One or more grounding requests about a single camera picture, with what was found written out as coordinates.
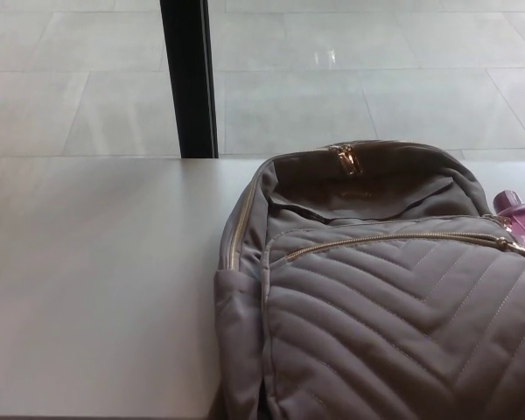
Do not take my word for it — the grey quilted backpack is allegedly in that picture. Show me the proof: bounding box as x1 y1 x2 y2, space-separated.
213 139 525 420

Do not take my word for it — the pink transparent water bottle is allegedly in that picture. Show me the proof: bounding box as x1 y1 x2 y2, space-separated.
492 189 525 252

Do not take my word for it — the black vertical window post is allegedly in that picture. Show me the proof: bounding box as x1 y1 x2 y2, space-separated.
159 0 221 158

